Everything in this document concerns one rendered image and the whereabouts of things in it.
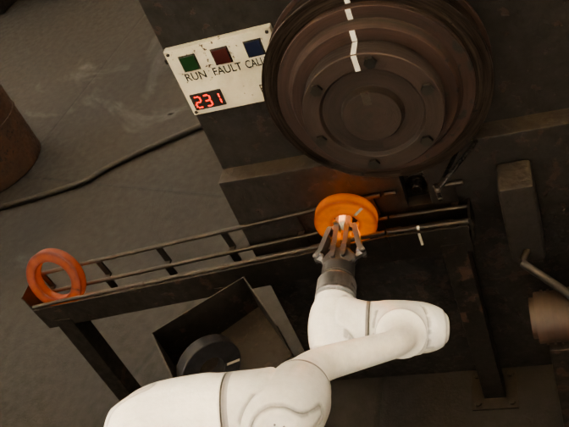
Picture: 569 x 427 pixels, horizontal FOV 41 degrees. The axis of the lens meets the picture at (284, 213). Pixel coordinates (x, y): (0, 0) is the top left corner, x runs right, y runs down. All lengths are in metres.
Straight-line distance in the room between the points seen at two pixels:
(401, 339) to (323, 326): 0.19
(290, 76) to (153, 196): 2.14
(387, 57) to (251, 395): 0.69
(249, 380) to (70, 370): 2.03
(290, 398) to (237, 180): 0.97
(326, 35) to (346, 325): 0.58
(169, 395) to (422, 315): 0.65
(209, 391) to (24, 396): 2.08
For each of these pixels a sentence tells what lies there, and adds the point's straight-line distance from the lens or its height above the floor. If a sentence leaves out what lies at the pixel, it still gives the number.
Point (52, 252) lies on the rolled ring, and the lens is 2.30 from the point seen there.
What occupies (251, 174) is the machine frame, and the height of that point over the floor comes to 0.87.
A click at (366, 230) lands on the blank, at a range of 1.87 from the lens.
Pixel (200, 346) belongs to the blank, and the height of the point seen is 0.75.
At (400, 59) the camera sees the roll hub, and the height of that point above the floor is 1.22.
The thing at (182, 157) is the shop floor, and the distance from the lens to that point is 3.80.
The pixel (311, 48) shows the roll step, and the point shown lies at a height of 1.26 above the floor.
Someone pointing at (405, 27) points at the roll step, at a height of 1.26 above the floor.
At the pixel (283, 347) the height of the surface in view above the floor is 0.61.
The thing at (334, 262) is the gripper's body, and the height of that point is 0.79.
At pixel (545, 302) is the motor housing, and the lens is 1.87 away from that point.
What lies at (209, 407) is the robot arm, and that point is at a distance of 1.09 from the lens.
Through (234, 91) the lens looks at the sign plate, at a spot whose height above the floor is 1.10.
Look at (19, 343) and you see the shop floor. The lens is 3.35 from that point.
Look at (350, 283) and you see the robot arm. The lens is 1.68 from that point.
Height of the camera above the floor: 1.96
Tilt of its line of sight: 38 degrees down
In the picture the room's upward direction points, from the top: 25 degrees counter-clockwise
